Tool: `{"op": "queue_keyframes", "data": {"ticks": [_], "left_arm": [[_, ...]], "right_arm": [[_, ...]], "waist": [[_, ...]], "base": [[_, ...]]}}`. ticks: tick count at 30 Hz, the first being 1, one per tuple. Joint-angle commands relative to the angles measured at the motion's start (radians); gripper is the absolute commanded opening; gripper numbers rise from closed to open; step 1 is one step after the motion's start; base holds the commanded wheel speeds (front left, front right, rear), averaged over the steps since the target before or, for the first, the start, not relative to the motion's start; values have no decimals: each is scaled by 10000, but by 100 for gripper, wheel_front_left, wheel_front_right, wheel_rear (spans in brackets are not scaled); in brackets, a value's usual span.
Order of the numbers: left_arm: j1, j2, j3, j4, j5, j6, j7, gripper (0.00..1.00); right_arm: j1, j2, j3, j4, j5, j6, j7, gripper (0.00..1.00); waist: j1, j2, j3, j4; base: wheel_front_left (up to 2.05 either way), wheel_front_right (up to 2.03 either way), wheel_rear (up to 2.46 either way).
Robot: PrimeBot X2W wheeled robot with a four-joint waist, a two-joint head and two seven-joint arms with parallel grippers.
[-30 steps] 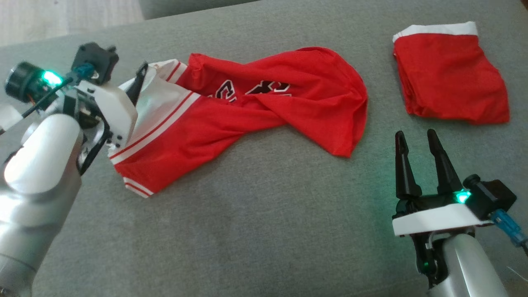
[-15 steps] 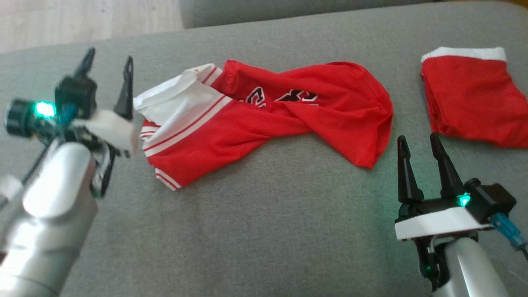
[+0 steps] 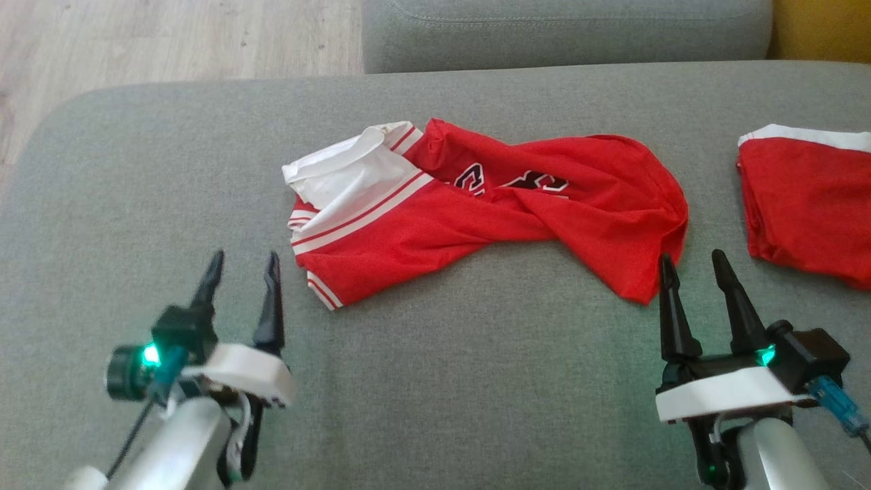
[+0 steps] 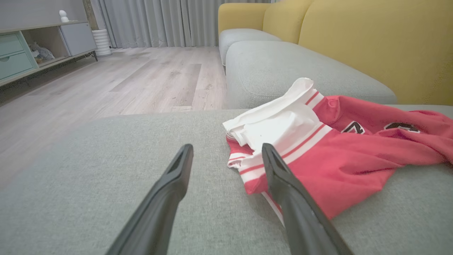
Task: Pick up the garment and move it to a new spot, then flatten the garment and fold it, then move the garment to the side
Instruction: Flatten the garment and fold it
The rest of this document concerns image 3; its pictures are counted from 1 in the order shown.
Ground red and white jersey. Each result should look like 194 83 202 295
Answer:
281 118 689 312

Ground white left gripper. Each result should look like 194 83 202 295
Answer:
180 249 297 410

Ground red shorts with white stripes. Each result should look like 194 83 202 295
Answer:
737 124 871 292

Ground long grey sofa seat cushion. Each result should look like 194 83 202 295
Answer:
363 0 775 74

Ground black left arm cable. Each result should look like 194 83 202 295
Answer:
105 398 159 481

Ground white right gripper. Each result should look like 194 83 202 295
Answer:
655 249 815 427

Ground large grey sofa ottoman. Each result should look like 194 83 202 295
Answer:
0 60 871 490

